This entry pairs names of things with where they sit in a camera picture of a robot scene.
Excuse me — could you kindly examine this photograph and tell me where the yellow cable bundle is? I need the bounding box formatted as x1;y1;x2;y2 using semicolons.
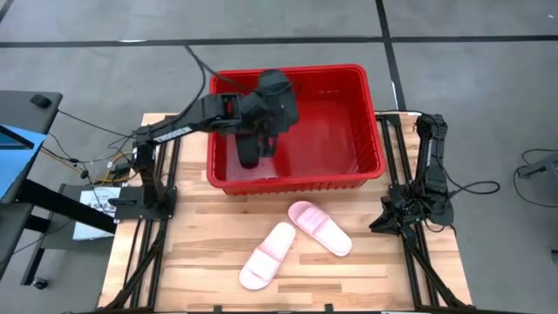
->
41;146;133;187

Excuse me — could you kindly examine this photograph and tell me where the grey floor device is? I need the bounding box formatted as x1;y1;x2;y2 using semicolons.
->
517;152;558;181

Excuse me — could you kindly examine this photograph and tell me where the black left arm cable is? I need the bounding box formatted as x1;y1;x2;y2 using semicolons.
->
174;44;208;127

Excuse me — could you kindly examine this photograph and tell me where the black computer mouse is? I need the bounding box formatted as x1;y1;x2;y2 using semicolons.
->
30;93;53;109

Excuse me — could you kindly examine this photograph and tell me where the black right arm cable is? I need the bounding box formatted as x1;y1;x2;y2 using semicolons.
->
435;156;502;206

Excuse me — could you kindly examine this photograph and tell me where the dark grey desk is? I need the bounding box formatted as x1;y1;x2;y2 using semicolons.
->
0;90;64;280

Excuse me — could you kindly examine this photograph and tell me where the pink slide sandal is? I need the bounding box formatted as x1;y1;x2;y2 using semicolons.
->
238;221;297;291
287;200;353;257

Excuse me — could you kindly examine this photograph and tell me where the black floor device cable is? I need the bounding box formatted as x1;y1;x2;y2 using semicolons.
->
511;147;558;209

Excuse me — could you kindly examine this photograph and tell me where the red plastic bin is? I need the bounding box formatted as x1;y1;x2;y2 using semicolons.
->
206;64;387;196

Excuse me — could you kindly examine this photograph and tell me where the blue monitor screen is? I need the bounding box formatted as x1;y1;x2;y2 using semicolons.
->
0;124;47;204

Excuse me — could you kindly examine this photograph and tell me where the thin black floor cable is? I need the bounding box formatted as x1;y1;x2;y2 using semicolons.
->
45;108;137;152

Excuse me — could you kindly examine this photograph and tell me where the white printed paper sheet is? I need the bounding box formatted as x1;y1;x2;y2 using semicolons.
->
71;186;123;242

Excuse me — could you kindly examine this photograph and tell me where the black desk leg frame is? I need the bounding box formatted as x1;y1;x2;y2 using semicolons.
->
17;177;119;287

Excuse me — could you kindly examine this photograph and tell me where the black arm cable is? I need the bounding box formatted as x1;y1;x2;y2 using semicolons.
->
435;156;502;206
174;44;208;127

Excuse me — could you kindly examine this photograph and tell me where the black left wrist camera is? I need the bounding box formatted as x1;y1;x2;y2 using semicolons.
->
258;68;295;98

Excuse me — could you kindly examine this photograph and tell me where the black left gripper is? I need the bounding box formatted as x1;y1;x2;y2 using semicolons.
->
240;86;302;159

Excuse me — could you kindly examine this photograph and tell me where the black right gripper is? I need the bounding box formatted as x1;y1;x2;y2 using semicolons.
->
369;184;432;237

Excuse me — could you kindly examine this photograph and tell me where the black metal frame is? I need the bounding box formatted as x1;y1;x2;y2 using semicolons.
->
99;130;182;311
375;111;471;311

